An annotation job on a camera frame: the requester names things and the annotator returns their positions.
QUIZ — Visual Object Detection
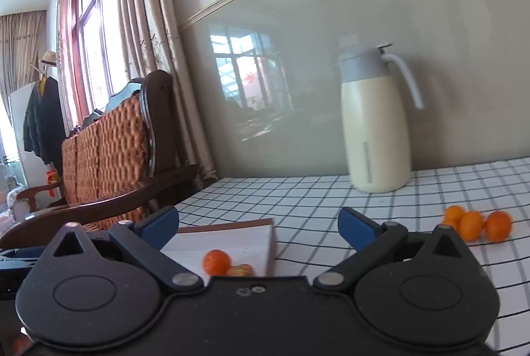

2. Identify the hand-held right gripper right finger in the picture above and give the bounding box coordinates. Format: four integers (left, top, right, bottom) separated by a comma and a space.
314, 208, 479, 292

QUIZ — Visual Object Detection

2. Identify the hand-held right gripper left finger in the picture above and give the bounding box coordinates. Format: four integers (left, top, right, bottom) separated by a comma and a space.
39, 206, 204, 295

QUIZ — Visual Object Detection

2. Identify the large orange mandarin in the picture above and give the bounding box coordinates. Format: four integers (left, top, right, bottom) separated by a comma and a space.
202, 249, 231, 276

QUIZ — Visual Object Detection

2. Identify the wooden tray with white inside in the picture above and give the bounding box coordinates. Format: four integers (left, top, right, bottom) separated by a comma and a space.
159, 218, 277, 278

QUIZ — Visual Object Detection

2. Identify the striped orange carrot piece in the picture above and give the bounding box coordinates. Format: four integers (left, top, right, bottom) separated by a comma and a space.
226, 264, 254, 278

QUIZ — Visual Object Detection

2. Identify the white black checkered tablecloth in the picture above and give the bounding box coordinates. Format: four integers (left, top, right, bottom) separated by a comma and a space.
174, 157, 530, 353

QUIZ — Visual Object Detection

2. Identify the orange woven seat cushion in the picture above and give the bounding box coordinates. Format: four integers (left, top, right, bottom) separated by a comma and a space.
61, 95, 150, 230

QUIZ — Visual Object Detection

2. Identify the cream thermos jug grey lid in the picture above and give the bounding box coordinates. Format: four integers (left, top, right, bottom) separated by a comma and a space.
335, 43, 425, 194

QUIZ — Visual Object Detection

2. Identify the dark wooden bench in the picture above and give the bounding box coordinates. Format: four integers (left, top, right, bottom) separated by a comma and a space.
0, 70, 199, 250

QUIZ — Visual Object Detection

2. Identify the dark hanging jacket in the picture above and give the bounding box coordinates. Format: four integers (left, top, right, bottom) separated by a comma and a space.
23, 76, 67, 167

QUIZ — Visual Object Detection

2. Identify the beige patterned curtain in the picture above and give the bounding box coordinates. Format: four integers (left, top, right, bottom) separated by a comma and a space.
56, 0, 84, 135
0, 10, 48, 102
115, 0, 218, 183

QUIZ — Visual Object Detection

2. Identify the red framed window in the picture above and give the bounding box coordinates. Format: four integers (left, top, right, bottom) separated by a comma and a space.
71, 0, 130, 114

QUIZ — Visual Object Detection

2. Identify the straw hat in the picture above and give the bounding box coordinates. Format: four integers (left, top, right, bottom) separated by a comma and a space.
38, 50, 59, 69

